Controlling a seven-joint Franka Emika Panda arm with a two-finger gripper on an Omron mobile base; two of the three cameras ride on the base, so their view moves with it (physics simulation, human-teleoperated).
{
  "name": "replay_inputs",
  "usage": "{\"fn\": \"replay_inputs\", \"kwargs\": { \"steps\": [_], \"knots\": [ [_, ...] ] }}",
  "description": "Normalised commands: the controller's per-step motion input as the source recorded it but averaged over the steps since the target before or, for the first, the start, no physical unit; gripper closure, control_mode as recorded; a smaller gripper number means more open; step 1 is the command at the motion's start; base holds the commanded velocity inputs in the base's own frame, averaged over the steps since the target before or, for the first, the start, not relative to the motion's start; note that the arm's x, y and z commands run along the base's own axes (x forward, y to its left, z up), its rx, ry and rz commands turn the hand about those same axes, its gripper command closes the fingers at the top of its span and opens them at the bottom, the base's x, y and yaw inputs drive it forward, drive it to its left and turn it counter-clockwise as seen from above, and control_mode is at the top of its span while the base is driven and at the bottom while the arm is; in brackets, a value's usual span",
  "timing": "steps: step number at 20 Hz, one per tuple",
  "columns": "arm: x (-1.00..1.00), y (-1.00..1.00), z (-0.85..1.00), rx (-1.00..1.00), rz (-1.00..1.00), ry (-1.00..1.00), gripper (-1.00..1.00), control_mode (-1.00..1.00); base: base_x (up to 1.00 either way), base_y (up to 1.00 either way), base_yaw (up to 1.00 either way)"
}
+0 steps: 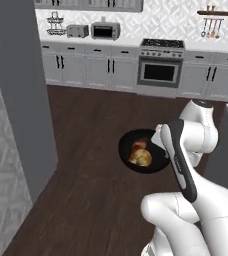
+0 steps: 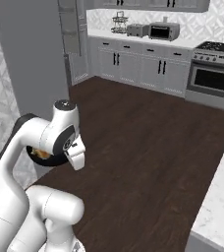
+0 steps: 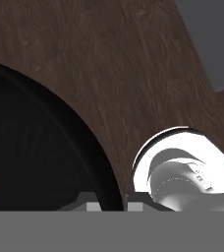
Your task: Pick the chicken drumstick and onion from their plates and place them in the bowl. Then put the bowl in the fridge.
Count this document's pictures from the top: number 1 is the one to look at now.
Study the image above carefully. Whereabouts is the hanging kitchen tool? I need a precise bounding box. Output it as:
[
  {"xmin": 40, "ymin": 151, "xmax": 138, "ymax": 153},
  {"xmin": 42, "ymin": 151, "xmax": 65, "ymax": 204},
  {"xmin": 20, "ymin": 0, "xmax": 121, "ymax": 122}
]
[
  {"xmin": 215, "ymin": 18, "xmax": 224, "ymax": 40},
  {"xmin": 206, "ymin": 18, "xmax": 212, "ymax": 38}
]

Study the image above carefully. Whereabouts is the silver toaster oven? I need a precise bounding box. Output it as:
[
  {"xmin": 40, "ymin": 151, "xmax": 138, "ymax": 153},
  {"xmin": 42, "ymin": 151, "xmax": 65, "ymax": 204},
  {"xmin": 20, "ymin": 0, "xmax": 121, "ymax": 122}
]
[{"xmin": 90, "ymin": 21, "xmax": 121, "ymax": 41}]

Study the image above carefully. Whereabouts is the grey lower cupboard run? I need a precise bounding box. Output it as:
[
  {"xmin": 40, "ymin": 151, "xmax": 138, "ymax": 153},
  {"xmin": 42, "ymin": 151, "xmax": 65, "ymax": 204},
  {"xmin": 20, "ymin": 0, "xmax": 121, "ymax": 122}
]
[
  {"xmin": 40, "ymin": 42, "xmax": 141, "ymax": 93},
  {"xmin": 178, "ymin": 49, "xmax": 228, "ymax": 104}
]

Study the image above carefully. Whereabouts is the steel oven with hob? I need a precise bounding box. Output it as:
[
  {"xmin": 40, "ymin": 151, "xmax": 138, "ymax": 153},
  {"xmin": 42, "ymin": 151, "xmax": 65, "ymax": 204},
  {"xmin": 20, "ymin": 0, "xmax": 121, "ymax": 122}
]
[{"xmin": 136, "ymin": 38, "xmax": 186, "ymax": 99}]

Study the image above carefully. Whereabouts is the silver toaster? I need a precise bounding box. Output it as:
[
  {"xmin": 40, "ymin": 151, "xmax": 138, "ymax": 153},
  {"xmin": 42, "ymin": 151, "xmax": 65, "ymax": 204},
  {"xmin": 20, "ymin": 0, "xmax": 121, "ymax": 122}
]
[{"xmin": 66, "ymin": 23, "xmax": 91, "ymax": 39}]

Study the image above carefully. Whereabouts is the brown chicken drumstick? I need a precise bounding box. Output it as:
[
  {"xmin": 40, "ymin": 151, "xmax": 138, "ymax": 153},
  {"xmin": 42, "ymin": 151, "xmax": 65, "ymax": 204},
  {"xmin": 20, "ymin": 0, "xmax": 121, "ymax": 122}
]
[{"xmin": 132, "ymin": 138, "xmax": 151, "ymax": 154}]

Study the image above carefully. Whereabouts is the grey upper cupboard run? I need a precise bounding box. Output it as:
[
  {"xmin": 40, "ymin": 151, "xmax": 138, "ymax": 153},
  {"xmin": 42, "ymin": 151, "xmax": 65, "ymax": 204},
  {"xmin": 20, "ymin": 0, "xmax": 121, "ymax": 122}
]
[{"xmin": 33, "ymin": 0, "xmax": 145, "ymax": 14}]

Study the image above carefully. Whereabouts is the hanging wooden spoon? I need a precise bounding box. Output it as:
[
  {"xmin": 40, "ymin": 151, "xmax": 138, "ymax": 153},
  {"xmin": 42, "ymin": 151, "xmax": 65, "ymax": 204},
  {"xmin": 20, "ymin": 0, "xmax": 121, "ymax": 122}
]
[{"xmin": 210, "ymin": 18, "xmax": 218, "ymax": 39}]

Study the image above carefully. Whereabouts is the yellow onion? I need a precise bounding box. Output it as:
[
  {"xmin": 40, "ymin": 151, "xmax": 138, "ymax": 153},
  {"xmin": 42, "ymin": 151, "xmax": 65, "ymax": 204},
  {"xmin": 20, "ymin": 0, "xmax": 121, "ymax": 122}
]
[{"xmin": 128, "ymin": 148, "xmax": 153, "ymax": 168}]

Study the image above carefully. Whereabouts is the grey kitchen island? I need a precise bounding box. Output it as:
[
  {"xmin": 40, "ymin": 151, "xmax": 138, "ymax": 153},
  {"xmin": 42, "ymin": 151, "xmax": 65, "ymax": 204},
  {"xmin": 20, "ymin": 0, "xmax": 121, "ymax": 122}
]
[{"xmin": 203, "ymin": 103, "xmax": 228, "ymax": 202}]

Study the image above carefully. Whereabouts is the grey fridge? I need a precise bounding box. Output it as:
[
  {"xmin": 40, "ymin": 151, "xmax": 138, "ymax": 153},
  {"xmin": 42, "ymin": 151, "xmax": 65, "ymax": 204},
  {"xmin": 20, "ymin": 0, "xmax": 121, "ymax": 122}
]
[{"xmin": 0, "ymin": 0, "xmax": 59, "ymax": 205}]

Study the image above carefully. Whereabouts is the wire stand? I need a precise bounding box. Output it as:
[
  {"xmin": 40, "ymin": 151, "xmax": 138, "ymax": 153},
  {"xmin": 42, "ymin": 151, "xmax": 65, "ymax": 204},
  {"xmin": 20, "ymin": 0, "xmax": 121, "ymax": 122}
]
[{"xmin": 45, "ymin": 11, "xmax": 67, "ymax": 37}]

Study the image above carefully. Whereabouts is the grey cupboard run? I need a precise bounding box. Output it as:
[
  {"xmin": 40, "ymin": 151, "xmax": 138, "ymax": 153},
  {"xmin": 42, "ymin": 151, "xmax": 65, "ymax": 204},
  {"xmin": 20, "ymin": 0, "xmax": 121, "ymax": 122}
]
[
  {"xmin": 178, "ymin": 49, "xmax": 228, "ymax": 104},
  {"xmin": 33, "ymin": 0, "xmax": 145, "ymax": 14},
  {"xmin": 40, "ymin": 42, "xmax": 141, "ymax": 93}
]

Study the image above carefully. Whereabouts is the hanging ladle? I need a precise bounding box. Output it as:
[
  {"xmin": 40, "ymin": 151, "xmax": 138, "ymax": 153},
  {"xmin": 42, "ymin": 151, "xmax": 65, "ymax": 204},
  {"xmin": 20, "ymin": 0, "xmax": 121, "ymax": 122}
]
[{"xmin": 200, "ymin": 18, "xmax": 208, "ymax": 38}]

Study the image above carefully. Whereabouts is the dark wooden shelf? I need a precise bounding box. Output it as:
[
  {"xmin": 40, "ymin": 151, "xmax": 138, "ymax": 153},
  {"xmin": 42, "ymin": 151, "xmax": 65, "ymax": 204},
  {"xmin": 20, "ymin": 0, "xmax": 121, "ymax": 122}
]
[{"xmin": 196, "ymin": 10, "xmax": 228, "ymax": 17}]

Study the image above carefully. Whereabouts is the black bowl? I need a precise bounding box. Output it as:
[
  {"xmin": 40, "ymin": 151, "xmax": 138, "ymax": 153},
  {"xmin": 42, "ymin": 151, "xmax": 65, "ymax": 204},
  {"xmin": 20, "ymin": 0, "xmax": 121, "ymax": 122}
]
[{"xmin": 118, "ymin": 128, "xmax": 171, "ymax": 175}]

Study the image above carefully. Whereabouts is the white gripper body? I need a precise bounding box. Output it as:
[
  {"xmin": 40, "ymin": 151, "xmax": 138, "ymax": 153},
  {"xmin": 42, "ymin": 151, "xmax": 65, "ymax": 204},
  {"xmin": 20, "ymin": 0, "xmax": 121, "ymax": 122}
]
[{"xmin": 151, "ymin": 123, "xmax": 169, "ymax": 158}]

